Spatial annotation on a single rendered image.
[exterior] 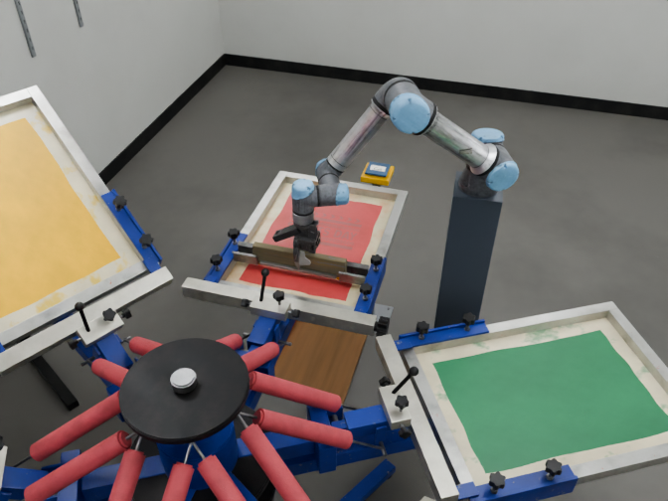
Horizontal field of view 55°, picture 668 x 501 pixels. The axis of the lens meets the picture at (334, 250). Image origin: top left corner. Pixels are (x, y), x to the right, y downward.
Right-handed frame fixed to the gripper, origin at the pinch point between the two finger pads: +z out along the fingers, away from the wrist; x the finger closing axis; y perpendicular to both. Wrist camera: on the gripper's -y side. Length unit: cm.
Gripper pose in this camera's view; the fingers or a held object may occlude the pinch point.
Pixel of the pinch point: (299, 262)
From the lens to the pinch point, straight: 239.1
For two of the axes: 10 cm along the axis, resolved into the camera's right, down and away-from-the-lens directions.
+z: 0.0, 7.7, 6.4
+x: 2.8, -6.1, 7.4
